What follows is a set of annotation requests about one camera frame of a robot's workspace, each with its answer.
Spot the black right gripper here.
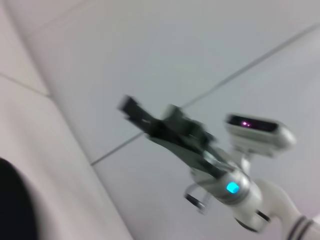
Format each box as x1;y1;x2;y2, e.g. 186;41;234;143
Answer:
116;94;235;180

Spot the black shirt with white print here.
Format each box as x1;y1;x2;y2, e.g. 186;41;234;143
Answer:
0;157;49;240

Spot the right gripper cable with plug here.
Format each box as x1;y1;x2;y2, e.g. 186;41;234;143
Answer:
183;183;215;215

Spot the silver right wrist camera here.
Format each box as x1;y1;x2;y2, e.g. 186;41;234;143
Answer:
224;113;297;161

